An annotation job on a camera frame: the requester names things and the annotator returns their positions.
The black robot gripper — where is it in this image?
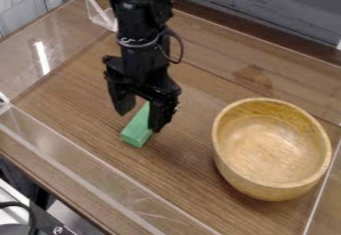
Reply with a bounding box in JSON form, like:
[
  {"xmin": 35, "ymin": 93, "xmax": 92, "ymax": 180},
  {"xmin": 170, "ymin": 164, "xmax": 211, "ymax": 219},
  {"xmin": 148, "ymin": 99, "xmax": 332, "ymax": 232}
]
[{"xmin": 104, "ymin": 39, "xmax": 181, "ymax": 132}]

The green rectangular block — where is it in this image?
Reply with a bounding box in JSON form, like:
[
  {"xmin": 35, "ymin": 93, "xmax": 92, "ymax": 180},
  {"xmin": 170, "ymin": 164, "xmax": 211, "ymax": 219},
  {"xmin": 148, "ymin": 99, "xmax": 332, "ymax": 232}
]
[{"xmin": 121, "ymin": 103, "xmax": 153, "ymax": 148}]

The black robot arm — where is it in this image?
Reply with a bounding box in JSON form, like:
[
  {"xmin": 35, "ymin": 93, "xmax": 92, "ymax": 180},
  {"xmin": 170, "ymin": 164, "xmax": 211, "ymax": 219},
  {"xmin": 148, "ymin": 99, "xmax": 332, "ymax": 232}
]
[{"xmin": 104, "ymin": 0, "xmax": 181, "ymax": 132}]

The brown wooden bowl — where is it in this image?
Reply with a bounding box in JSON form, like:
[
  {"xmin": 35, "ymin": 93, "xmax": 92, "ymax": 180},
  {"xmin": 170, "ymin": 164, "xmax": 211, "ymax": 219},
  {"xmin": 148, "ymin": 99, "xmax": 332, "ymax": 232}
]
[{"xmin": 212, "ymin": 98, "xmax": 334, "ymax": 201}]

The clear acrylic tray wall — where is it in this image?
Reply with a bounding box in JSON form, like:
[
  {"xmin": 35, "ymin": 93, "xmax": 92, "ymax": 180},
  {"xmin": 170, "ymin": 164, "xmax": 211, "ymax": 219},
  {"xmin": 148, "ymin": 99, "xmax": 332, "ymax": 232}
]
[{"xmin": 0, "ymin": 0, "xmax": 341, "ymax": 235}]

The black cable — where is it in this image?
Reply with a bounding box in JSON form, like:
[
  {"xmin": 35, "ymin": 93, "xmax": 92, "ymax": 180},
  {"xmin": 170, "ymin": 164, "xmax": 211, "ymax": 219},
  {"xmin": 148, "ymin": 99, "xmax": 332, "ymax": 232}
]
[{"xmin": 153, "ymin": 29, "xmax": 185, "ymax": 66}]

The clear acrylic corner bracket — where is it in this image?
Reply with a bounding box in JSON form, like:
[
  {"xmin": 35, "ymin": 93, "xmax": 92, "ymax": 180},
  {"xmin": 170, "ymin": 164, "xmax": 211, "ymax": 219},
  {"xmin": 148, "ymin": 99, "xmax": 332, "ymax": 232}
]
[{"xmin": 86, "ymin": 0, "xmax": 118, "ymax": 33}]

